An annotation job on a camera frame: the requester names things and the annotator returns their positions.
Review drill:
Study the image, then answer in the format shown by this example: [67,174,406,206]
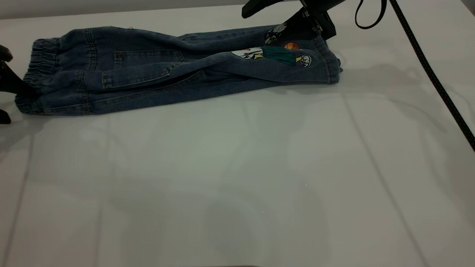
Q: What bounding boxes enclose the blue denim pants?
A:
[15,24,343,116]

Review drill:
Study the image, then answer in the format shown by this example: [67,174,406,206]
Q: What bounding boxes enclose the thin black cable loop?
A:
[354,0,389,30]

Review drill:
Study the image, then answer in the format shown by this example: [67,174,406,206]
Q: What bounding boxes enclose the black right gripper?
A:
[241,0,346,42]

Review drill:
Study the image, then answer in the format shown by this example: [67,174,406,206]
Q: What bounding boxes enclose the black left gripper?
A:
[0,44,35,125]

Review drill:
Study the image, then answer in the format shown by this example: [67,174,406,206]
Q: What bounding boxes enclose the thick black braided cable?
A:
[389,0,475,151]

